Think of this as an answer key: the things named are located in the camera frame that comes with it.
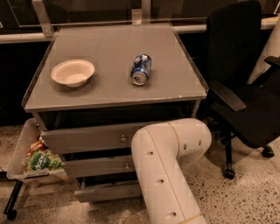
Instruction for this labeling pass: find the grey bottom drawer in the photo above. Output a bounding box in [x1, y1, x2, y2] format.
[74, 174, 141, 203]

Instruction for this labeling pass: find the grey drawer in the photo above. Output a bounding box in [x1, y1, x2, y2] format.
[74, 174, 141, 203]
[62, 155, 134, 178]
[41, 122, 151, 155]

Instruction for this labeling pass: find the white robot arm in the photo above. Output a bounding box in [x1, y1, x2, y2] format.
[131, 118, 212, 224]

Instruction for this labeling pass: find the grey top drawer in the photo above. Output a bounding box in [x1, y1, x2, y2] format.
[41, 122, 151, 155]

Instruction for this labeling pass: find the grey drawer cabinet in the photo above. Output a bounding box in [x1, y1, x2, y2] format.
[21, 23, 210, 187]

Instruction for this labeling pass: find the grey middle drawer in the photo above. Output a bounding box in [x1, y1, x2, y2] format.
[62, 155, 134, 178]

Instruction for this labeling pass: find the blue soda can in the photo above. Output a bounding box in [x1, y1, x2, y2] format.
[130, 54, 152, 86]

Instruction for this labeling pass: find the white paper bowl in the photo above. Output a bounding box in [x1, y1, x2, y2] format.
[51, 59, 95, 88]

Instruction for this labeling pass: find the black office chair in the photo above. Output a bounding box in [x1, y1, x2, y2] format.
[197, 0, 280, 179]

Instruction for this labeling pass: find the red snack packet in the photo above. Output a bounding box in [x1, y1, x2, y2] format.
[27, 136, 48, 156]

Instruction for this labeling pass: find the green snack bag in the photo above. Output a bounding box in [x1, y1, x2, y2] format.
[26, 150, 61, 171]

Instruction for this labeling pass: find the clear plastic side bin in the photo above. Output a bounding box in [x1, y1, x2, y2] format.
[7, 118, 70, 186]

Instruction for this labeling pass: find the black wheeled stand leg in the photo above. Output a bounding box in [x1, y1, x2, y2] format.
[3, 180, 23, 221]

